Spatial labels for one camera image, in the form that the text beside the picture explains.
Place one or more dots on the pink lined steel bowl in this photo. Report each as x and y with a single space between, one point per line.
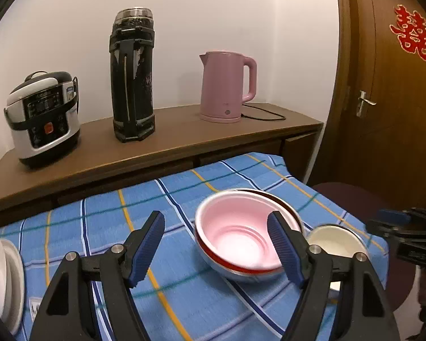
241 234

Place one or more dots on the blue plaid tablecloth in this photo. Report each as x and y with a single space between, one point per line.
184 291

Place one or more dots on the pink electric kettle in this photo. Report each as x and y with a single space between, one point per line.
220 88

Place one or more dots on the brown wooden cabinet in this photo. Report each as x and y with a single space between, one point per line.
181 131

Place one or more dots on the red lined steel bowl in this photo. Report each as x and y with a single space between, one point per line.
255 277

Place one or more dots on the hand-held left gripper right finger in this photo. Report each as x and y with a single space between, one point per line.
285 252

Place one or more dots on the tall black thermos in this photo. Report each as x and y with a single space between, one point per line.
127 88

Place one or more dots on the white enamel bowl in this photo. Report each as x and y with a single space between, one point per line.
340 241

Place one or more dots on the white and black rice cooker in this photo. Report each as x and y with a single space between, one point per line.
42 128

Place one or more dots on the red paper door decoration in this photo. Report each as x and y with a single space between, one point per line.
411 39

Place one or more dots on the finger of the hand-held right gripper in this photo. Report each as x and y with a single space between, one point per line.
390 215
383 229

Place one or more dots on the dark maroon stool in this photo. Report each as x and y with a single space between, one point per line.
344 199

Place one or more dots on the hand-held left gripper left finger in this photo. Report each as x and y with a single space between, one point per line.
147 252

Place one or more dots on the brown wooden door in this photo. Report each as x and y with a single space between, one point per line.
376 131

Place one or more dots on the person's right hand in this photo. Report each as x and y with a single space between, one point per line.
424 287

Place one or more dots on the plain white plate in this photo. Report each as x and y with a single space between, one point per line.
16 291

